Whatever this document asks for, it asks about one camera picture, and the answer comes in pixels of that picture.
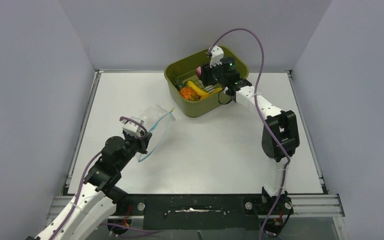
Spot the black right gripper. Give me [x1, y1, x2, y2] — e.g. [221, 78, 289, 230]
[200, 58, 227, 87]

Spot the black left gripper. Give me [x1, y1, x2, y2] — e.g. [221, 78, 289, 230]
[117, 129, 152, 171]

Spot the purple red onion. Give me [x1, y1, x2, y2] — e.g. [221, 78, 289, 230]
[195, 66, 202, 77]

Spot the olive green plastic basket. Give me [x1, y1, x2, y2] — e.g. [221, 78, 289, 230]
[164, 49, 232, 118]

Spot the orange toy pineapple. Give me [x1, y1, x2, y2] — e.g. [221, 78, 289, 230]
[174, 79, 201, 101]

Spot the clear zip top bag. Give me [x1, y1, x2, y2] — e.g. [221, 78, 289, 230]
[137, 105, 176, 163]

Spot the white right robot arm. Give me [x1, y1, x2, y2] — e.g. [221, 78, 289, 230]
[196, 57, 300, 214]

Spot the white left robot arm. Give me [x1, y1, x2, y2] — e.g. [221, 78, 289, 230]
[34, 132, 152, 240]

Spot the yellow toy banana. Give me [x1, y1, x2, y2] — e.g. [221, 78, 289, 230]
[187, 80, 211, 98]

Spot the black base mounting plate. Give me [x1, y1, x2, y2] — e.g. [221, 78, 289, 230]
[108, 193, 294, 232]

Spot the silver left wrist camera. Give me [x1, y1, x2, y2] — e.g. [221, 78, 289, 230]
[119, 116, 148, 138]

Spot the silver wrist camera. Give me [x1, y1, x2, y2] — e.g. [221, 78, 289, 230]
[206, 45, 224, 68]
[119, 116, 148, 138]

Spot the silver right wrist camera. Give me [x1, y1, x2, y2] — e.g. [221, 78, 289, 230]
[206, 45, 224, 68]

